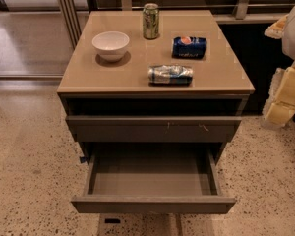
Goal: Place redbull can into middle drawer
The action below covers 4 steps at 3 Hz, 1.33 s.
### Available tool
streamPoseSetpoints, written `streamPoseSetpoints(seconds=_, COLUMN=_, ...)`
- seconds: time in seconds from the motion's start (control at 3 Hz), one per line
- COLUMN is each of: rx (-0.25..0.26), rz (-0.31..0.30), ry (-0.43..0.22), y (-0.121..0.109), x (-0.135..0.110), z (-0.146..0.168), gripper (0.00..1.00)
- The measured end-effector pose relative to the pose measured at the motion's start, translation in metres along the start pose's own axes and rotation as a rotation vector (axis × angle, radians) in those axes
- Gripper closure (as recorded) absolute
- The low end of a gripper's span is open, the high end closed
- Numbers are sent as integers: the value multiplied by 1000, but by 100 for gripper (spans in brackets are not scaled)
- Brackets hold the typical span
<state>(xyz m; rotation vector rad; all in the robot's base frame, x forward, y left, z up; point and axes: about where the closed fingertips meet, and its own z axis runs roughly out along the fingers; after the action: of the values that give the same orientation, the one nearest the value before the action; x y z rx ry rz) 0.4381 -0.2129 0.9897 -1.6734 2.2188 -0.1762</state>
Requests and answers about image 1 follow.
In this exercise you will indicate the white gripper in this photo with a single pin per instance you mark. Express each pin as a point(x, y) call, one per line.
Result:
point(279, 108)

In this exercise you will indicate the silver blue redbull can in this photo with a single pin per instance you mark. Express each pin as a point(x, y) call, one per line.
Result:
point(170, 74)

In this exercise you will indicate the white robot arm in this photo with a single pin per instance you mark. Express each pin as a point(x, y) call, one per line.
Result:
point(284, 29)

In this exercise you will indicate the blue pepsi can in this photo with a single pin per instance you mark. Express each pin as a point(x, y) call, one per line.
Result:
point(189, 47)

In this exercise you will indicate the grey drawer cabinet tan top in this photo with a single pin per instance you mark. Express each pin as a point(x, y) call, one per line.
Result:
point(94, 87)

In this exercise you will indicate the open grey middle drawer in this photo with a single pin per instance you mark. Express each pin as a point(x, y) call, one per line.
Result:
point(151, 179)

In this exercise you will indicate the green soda can upright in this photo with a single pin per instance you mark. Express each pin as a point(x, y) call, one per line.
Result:
point(150, 21)

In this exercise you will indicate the closed grey top drawer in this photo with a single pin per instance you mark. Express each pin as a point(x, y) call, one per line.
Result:
point(201, 129)

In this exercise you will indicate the white ceramic bowl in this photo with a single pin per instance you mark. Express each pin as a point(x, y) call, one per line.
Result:
point(111, 45)

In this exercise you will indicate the blue tape piece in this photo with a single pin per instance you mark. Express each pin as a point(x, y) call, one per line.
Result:
point(83, 159)

